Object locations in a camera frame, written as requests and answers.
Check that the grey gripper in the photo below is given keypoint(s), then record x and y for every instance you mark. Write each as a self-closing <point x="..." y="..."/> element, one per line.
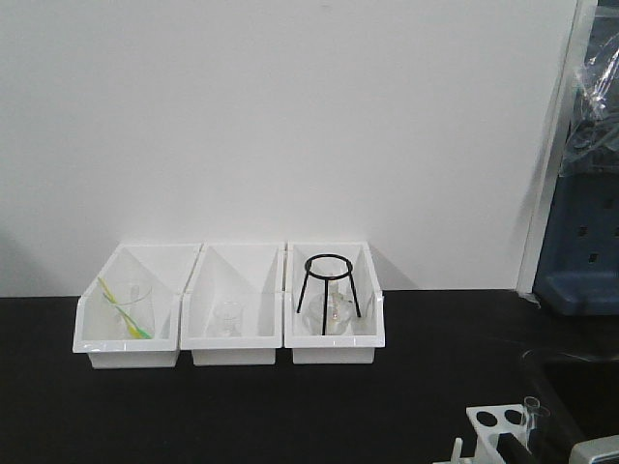
<point x="596" y="451"/>

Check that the clear glass test tube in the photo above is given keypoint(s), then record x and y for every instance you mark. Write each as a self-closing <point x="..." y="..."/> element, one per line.
<point x="531" y="407"/>

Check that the white test tube rack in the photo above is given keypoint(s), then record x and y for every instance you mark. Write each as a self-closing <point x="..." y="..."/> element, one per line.
<point x="488" y="423"/>

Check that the blue-grey pegboard drying rack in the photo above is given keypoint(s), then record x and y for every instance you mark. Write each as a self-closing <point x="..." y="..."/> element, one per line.
<point x="577" y="273"/>

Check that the black lab sink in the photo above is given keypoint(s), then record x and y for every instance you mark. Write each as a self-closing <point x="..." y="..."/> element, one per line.
<point x="580" y="391"/>

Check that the clear round glass flask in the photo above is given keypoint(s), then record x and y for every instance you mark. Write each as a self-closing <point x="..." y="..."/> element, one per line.
<point x="330" y="313"/>

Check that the right white storage bin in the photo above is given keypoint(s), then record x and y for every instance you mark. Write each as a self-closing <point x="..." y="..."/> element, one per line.
<point x="366" y="334"/>

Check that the white storage bin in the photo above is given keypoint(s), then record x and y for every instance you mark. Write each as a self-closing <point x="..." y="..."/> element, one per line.
<point x="250" y="274"/>
<point x="366" y="334"/>
<point x="167" y="269"/>

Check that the middle white storage bin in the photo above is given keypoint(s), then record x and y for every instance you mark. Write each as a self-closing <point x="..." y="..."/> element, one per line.
<point x="250" y="274"/>

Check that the small clear glass beaker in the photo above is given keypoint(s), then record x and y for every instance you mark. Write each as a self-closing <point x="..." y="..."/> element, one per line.
<point x="226" y="320"/>

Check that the clear plastic bag of pegs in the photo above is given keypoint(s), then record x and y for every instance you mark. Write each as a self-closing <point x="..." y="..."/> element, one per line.
<point x="591" y="146"/>

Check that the yellow green stirring sticks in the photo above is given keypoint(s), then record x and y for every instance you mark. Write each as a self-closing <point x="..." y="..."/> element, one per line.
<point x="134" y="330"/>

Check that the large clear glass beaker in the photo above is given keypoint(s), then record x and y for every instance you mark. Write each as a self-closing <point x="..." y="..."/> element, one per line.
<point x="136" y="299"/>

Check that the left white storage bin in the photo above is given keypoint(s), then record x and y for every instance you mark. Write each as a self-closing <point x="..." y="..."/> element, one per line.
<point x="167" y="269"/>

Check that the black wire tripod stand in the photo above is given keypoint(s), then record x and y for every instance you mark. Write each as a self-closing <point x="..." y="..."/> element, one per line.
<point x="318" y="271"/>

